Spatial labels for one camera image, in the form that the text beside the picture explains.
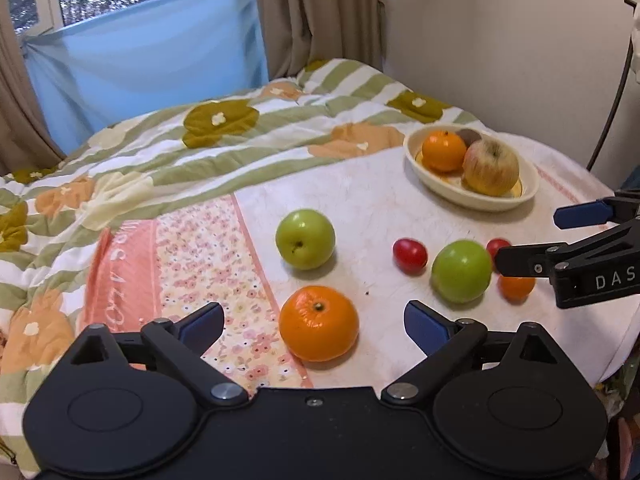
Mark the beige curtain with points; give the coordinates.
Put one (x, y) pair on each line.
(25, 141)
(298, 32)

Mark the red yellow apple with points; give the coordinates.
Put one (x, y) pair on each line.
(490, 168)

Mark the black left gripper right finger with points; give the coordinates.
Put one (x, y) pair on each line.
(499, 400)

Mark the red oval tomato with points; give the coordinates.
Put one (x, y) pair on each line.
(410, 256)

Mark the small tangerine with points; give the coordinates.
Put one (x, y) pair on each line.
(515, 289)

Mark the beige right curtain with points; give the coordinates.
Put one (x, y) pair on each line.
(298, 32)

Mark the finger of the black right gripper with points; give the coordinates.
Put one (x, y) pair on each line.
(619, 208)
(533, 260)

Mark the blue window cloth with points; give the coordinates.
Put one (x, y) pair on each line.
(155, 54)

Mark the cream oval bowl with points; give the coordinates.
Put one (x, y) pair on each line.
(452, 187)

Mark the brown kiwi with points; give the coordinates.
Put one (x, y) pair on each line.
(469, 136)

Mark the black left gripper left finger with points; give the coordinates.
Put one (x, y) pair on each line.
(131, 405)

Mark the red round tomato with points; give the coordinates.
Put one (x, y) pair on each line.
(494, 245)

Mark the green apple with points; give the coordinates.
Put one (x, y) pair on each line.
(461, 272)
(305, 239)

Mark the white pink floral towel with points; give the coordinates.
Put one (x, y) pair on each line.
(380, 209)

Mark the orange in bowl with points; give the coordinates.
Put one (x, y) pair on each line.
(443, 151)

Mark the white hanging garment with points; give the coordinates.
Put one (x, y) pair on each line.
(635, 44)

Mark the beige left curtain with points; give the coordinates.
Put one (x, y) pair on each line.
(25, 141)

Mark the striped floral quilt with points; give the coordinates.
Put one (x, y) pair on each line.
(52, 219)

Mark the large orange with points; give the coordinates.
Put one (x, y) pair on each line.
(318, 324)

